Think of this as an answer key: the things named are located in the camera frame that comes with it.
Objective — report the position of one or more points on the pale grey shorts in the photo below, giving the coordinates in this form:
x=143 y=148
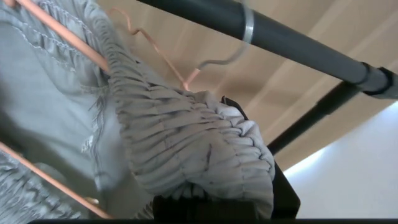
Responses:
x=174 y=137

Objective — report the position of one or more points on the black clothes rack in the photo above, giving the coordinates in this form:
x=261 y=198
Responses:
x=295 y=40

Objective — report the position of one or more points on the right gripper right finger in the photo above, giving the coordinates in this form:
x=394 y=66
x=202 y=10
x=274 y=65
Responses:
x=286 y=199

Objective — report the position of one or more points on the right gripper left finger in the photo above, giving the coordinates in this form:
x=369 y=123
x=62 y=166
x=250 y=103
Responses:
x=180 y=208

